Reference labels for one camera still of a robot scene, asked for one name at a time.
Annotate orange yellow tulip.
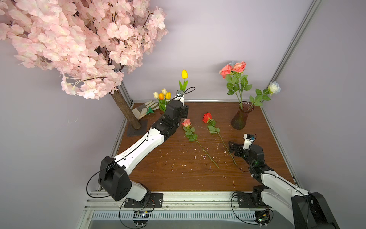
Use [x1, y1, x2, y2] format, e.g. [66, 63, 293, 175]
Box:
[158, 93, 167, 113]

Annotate pink tulip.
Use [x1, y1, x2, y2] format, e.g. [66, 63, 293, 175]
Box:
[181, 119, 220, 169]

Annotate red tulip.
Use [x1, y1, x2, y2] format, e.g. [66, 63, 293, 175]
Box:
[203, 113, 237, 165]

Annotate dark pink glass vase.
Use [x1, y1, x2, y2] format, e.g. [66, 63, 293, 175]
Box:
[231, 101, 254, 130]

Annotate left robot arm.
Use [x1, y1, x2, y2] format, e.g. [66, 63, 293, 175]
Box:
[95, 96, 189, 206]

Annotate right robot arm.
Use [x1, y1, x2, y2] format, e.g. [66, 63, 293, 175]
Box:
[229, 142, 339, 229]

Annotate small green garden tool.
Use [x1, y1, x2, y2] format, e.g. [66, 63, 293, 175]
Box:
[146, 107, 154, 115]

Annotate beige gardening gloves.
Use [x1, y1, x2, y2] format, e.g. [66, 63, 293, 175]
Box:
[132, 101, 159, 120]

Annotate right circuit board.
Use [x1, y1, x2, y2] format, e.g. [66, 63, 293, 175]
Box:
[254, 210, 271, 227]

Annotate circuit board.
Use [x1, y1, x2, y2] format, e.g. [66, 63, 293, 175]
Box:
[132, 211, 150, 228]
[254, 210, 271, 227]

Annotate pink cherry blossom tree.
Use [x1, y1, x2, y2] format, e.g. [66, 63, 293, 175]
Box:
[1, 1, 167, 129]

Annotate left circuit board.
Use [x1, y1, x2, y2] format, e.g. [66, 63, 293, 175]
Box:
[132, 211, 150, 228]

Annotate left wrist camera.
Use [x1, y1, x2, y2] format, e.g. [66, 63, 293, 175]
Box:
[174, 90, 185, 104]

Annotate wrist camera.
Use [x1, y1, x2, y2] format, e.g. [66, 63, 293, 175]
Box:
[243, 134, 256, 150]
[174, 90, 185, 104]

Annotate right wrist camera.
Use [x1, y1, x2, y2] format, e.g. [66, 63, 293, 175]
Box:
[243, 134, 256, 150]

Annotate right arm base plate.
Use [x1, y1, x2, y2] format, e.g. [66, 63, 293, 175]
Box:
[236, 192, 267, 209]

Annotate dark tree base plate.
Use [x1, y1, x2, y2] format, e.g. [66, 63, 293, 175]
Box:
[126, 119, 148, 137]

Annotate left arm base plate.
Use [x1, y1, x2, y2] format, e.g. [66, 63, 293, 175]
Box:
[124, 192, 164, 209]

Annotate aluminium front rail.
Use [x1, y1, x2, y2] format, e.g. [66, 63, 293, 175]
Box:
[84, 191, 292, 210]

